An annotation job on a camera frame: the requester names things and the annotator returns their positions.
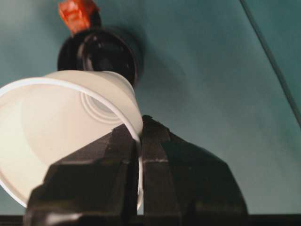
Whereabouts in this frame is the white paper cup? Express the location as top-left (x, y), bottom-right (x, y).
top-left (0, 70), bottom-right (145, 210)

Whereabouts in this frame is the blue-green table cloth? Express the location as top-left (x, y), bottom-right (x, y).
top-left (0, 0), bottom-right (301, 216)

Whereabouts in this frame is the blue-green backdrop cloth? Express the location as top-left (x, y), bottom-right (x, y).
top-left (241, 0), bottom-right (301, 113)

